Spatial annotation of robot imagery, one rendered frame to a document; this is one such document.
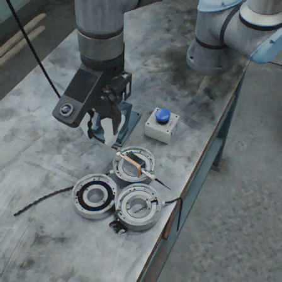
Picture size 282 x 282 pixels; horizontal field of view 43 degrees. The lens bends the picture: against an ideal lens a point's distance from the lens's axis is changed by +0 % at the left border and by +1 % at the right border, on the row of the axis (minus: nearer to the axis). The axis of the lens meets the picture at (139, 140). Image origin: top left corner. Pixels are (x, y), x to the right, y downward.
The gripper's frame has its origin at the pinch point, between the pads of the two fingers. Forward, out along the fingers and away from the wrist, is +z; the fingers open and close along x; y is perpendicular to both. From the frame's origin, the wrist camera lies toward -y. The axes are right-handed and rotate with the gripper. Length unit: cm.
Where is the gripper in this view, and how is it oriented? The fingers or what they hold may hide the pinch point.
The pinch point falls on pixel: (97, 140)
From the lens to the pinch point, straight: 74.5
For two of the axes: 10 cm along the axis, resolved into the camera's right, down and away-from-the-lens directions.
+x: -8.8, -3.7, 3.0
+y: 4.7, -6.1, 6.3
